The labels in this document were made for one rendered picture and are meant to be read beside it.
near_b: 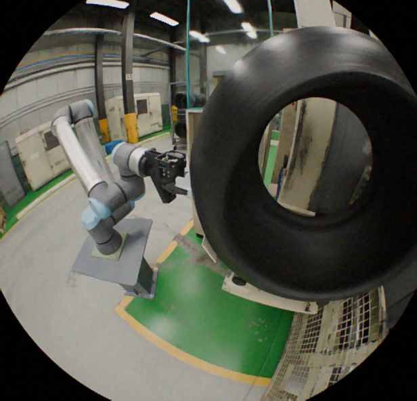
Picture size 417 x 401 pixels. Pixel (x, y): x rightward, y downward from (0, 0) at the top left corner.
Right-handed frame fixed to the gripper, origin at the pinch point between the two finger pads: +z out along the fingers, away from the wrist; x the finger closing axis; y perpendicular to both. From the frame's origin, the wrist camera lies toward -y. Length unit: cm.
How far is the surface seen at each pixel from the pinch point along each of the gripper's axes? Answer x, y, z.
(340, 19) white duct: 68, 101, 39
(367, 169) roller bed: 38, 16, 60
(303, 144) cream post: 27.2, 14.1, 22.4
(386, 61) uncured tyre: -12.0, 33.9, 22.2
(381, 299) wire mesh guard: -12, -3, 62
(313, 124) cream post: 27.1, 22.1, 23.7
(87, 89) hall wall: 264, 90, -783
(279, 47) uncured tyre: -11.1, 30.1, 10.6
